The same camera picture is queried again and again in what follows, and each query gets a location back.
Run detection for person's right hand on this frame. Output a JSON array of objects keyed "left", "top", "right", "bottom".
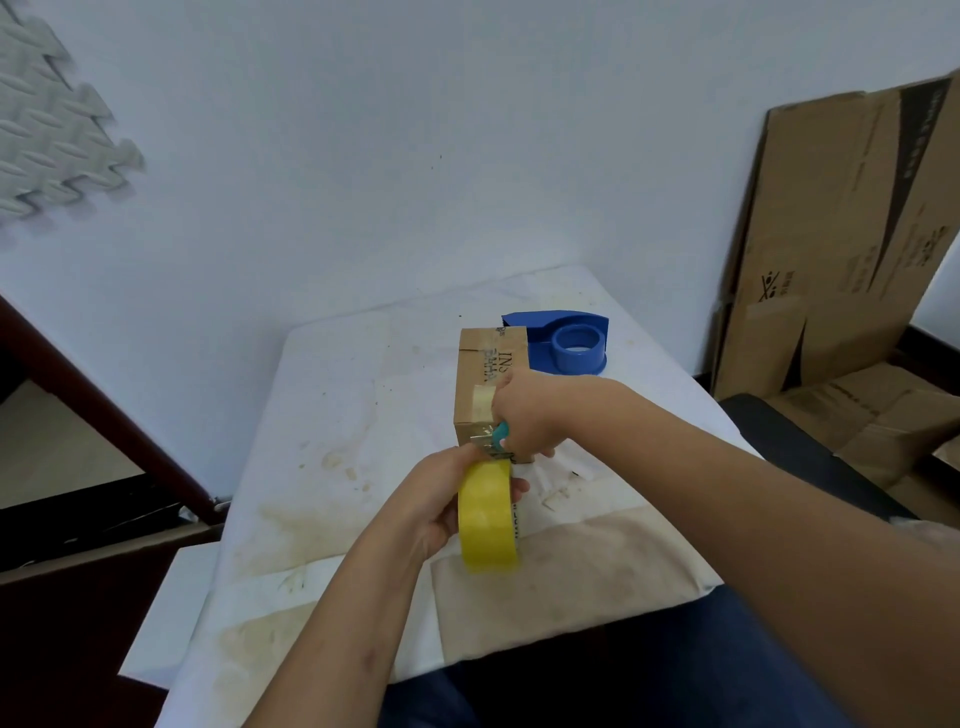
[{"left": 490, "top": 367, "right": 598, "bottom": 464}]

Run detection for person's left hand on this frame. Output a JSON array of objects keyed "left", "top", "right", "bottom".
[{"left": 381, "top": 442, "right": 531, "bottom": 565}]

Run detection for yellow tape roll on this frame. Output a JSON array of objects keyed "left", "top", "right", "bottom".
[{"left": 457, "top": 457, "right": 521, "bottom": 576}]

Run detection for person's left forearm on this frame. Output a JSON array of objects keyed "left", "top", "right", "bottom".
[{"left": 243, "top": 517, "right": 440, "bottom": 728}]

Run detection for person's right forearm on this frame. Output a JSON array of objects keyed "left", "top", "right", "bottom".
[{"left": 558, "top": 377, "right": 960, "bottom": 728}]

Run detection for small brown cardboard box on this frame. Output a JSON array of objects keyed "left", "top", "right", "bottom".
[{"left": 453, "top": 326, "right": 531, "bottom": 460}]

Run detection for blue tape dispenser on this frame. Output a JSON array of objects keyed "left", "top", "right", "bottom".
[{"left": 500, "top": 309, "right": 610, "bottom": 377}]

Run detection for white paper table cover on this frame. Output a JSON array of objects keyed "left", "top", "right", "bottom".
[{"left": 153, "top": 264, "right": 763, "bottom": 728}]

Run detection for person's blue jeans legs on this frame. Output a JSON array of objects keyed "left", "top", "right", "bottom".
[{"left": 377, "top": 583, "right": 858, "bottom": 728}]

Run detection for black chair seat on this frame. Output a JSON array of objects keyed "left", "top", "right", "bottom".
[{"left": 718, "top": 393, "right": 918, "bottom": 523}]

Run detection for white flat board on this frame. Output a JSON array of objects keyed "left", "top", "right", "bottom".
[{"left": 117, "top": 540, "right": 224, "bottom": 692}]

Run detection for large flattened cardboard box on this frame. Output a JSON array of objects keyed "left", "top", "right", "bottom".
[{"left": 711, "top": 69, "right": 960, "bottom": 403}]

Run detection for folded brown cardboard piece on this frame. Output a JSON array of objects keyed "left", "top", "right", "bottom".
[{"left": 765, "top": 363, "right": 960, "bottom": 528}]

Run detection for grey foam puzzle mat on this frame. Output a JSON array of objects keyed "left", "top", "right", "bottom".
[{"left": 0, "top": 0, "right": 146, "bottom": 226}]

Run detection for dark brown wooden frame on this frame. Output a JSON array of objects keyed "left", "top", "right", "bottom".
[{"left": 0, "top": 294, "right": 229, "bottom": 528}]

